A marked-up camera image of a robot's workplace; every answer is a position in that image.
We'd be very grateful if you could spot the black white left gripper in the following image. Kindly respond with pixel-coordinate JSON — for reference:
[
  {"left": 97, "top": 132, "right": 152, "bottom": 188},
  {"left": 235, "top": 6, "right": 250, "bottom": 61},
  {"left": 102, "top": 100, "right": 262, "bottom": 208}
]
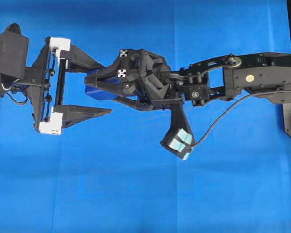
[{"left": 25, "top": 37, "right": 112, "bottom": 135}]

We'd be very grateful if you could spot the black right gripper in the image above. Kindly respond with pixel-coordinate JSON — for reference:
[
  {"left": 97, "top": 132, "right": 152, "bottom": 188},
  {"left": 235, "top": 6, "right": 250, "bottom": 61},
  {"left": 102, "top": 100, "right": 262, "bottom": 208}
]
[{"left": 84, "top": 49, "right": 183, "bottom": 111}]

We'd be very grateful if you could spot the blue block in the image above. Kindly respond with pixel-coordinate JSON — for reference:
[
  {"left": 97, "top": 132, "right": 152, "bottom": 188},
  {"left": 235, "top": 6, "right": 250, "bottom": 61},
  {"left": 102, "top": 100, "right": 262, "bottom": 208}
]
[{"left": 85, "top": 71, "right": 120, "bottom": 101}]

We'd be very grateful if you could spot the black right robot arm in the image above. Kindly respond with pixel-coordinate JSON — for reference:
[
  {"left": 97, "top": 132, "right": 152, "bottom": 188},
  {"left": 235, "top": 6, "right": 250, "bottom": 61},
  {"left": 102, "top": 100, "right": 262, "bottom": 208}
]
[{"left": 84, "top": 49, "right": 291, "bottom": 151}]

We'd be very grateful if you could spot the blue table cloth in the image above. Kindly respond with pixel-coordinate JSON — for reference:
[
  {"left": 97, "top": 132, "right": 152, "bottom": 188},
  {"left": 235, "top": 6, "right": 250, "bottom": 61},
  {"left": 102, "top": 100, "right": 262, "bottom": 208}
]
[{"left": 0, "top": 0, "right": 291, "bottom": 233}]

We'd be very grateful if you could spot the black left camera cable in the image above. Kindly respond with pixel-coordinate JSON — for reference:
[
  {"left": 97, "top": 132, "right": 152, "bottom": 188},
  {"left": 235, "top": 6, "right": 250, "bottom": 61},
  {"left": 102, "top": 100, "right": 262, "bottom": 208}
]
[{"left": 1, "top": 77, "right": 32, "bottom": 105}]

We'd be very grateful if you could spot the black camera cable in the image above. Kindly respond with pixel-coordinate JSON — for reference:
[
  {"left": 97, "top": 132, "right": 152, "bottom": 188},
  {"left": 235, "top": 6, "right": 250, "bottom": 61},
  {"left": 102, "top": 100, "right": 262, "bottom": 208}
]
[
  {"left": 1, "top": 77, "right": 32, "bottom": 105},
  {"left": 190, "top": 83, "right": 291, "bottom": 148}
]

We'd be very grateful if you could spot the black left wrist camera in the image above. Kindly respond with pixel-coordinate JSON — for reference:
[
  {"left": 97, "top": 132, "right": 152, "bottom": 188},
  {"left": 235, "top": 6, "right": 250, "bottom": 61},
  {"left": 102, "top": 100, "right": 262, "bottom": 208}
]
[{"left": 0, "top": 23, "right": 29, "bottom": 79}]

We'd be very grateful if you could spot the black right camera cable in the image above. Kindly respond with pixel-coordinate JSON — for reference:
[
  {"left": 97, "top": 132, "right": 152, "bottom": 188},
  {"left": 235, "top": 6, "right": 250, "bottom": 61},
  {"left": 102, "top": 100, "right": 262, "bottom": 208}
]
[{"left": 190, "top": 83, "right": 291, "bottom": 148}]

